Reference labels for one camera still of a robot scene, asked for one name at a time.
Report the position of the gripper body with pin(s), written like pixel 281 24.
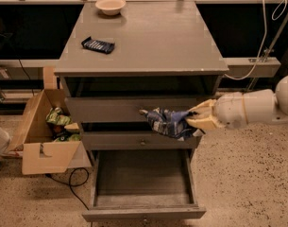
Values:
pixel 228 112

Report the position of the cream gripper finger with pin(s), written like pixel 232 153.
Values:
pixel 204 107
pixel 201 123

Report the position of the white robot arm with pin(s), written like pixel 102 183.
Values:
pixel 237 110

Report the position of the grey open bottom drawer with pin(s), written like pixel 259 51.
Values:
pixel 143 184

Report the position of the grey drawer cabinet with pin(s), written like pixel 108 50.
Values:
pixel 161 49

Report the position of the grey middle drawer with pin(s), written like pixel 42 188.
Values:
pixel 117 140

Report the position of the grey top drawer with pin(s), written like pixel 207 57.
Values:
pixel 125 108

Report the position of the green snack bag in box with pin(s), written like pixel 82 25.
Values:
pixel 68 137

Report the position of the green chip bag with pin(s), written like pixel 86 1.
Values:
pixel 56 116

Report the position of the beige bowl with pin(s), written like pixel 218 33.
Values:
pixel 110 7

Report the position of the cardboard box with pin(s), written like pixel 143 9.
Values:
pixel 35 138

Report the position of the metal diagonal bracket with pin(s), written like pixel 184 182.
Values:
pixel 266 54

